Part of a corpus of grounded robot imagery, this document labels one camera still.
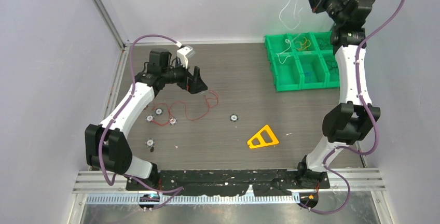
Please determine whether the white wire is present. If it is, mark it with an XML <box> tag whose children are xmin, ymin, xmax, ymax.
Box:
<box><xmin>274</xmin><ymin>0</ymin><xmax>308</xmax><ymax>67</ymax></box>

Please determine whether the yellow wire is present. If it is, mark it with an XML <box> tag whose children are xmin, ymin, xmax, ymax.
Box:
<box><xmin>294</xmin><ymin>37</ymin><xmax>313</xmax><ymax>52</ymax></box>

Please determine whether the poker chip upper left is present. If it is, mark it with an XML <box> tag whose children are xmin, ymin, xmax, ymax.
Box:
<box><xmin>155</xmin><ymin>108</ymin><xmax>163</xmax><ymax>116</ymax></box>

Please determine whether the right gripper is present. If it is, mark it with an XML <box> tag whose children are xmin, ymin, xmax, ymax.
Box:
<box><xmin>304</xmin><ymin>0</ymin><xmax>348</xmax><ymax>26</ymax></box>

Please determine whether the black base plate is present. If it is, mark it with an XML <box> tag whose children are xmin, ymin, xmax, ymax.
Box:
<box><xmin>147</xmin><ymin>169</ymin><xmax>330</xmax><ymax>197</ymax></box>

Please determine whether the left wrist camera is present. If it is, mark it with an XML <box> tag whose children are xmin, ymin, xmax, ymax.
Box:
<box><xmin>175</xmin><ymin>41</ymin><xmax>195</xmax><ymax>69</ymax></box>

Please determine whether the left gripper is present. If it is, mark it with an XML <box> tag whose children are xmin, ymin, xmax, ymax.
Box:
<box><xmin>162</xmin><ymin>57</ymin><xmax>207</xmax><ymax>94</ymax></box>

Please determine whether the poker chip centre right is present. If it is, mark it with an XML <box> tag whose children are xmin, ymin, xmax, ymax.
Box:
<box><xmin>229</xmin><ymin>114</ymin><xmax>239</xmax><ymax>122</ymax></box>

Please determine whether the left controller board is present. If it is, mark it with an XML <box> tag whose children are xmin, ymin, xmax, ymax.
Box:
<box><xmin>138</xmin><ymin>193</ymin><xmax>160</xmax><ymax>209</ymax></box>

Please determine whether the yellow triangular plastic part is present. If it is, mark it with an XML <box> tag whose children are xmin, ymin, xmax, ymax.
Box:
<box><xmin>247</xmin><ymin>124</ymin><xmax>280</xmax><ymax>149</ymax></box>

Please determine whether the green compartment bin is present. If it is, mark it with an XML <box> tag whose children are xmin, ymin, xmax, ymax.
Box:
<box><xmin>264</xmin><ymin>32</ymin><xmax>340</xmax><ymax>92</ymax></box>

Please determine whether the controller board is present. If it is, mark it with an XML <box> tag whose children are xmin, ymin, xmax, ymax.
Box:
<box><xmin>138</xmin><ymin>193</ymin><xmax>160</xmax><ymax>209</ymax></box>
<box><xmin>298</xmin><ymin>193</ymin><xmax>319</xmax><ymax>208</ymax></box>

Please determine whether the red wire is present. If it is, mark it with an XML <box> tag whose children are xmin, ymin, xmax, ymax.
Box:
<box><xmin>144</xmin><ymin>90</ymin><xmax>219</xmax><ymax>125</ymax></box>

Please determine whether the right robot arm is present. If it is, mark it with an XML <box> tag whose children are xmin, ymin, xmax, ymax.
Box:
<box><xmin>295</xmin><ymin>0</ymin><xmax>381</xmax><ymax>188</ymax></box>

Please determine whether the poker chip lower left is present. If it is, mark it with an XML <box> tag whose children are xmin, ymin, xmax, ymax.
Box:
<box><xmin>145</xmin><ymin>139</ymin><xmax>155</xmax><ymax>147</ymax></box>

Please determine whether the right controller board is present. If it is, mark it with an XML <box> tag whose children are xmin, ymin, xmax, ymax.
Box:
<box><xmin>298</xmin><ymin>193</ymin><xmax>319</xmax><ymax>208</ymax></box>

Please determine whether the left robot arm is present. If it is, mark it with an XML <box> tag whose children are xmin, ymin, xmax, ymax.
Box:
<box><xmin>85</xmin><ymin>46</ymin><xmax>208</xmax><ymax>190</ymax></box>

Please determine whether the poker chip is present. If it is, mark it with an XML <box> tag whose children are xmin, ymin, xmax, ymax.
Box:
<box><xmin>155</xmin><ymin>108</ymin><xmax>163</xmax><ymax>116</ymax></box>
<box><xmin>229</xmin><ymin>114</ymin><xmax>239</xmax><ymax>122</ymax></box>
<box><xmin>145</xmin><ymin>139</ymin><xmax>155</xmax><ymax>147</ymax></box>
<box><xmin>146</xmin><ymin>115</ymin><xmax>154</xmax><ymax>122</ymax></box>
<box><xmin>169</xmin><ymin>118</ymin><xmax>177</xmax><ymax>125</ymax></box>

